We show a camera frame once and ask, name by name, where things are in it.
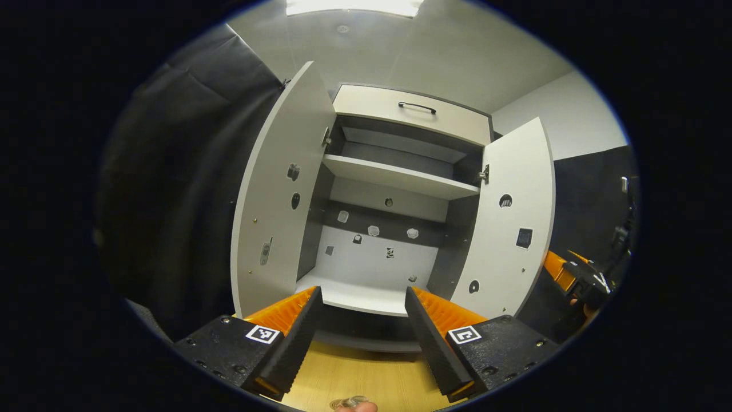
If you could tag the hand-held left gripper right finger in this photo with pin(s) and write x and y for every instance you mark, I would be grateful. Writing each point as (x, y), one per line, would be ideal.
(434, 355)

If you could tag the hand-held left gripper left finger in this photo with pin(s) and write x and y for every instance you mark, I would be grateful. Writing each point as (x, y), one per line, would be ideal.
(286, 355)

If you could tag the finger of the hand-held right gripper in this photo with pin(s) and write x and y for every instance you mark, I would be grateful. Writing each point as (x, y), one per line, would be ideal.
(556, 270)
(580, 257)

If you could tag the clear plastic bottle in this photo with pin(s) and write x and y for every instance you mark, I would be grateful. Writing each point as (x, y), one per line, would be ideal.
(349, 401)

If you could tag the white cabinet door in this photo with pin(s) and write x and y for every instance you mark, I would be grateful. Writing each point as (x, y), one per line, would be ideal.
(514, 171)
(269, 194)

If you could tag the white cabinet shelf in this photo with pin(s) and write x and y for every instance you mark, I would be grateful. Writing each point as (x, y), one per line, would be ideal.
(394, 176)
(354, 297)

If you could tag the white and grey cabinet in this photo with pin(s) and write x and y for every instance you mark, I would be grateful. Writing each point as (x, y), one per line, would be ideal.
(457, 240)

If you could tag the metal door hinge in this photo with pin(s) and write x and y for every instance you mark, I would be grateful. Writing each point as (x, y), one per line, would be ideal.
(484, 174)
(326, 137)

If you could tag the ceiling light panel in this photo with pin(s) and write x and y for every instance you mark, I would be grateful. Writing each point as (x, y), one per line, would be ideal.
(354, 7)

